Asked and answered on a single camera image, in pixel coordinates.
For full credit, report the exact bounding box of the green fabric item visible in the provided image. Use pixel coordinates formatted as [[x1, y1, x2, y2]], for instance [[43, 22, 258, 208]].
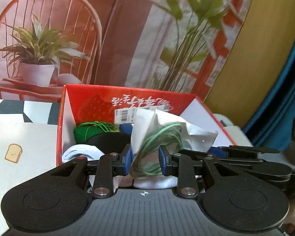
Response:
[[73, 121, 119, 144]]

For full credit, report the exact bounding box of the printed living room backdrop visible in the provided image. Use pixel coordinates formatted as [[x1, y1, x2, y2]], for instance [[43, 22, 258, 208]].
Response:
[[0, 0, 251, 102]]

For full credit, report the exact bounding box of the green cord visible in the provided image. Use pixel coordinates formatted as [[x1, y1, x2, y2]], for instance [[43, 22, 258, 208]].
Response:
[[129, 108, 220, 179]]

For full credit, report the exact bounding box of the white patterned tablecloth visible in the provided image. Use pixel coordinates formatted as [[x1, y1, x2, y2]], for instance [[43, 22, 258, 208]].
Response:
[[0, 100, 60, 235]]

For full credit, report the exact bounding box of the yellow wooden board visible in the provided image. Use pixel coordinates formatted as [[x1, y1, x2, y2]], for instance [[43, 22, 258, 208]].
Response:
[[205, 0, 295, 127]]

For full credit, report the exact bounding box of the black white sock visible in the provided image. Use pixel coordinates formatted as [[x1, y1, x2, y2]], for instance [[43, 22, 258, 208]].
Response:
[[85, 132, 131, 154]]

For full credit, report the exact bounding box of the blue white plastic packet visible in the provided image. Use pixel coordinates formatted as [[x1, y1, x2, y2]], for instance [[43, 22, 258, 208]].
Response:
[[119, 124, 133, 135]]

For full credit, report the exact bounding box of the red strawberry cardboard box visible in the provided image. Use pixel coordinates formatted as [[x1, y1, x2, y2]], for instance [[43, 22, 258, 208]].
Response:
[[56, 84, 235, 165]]

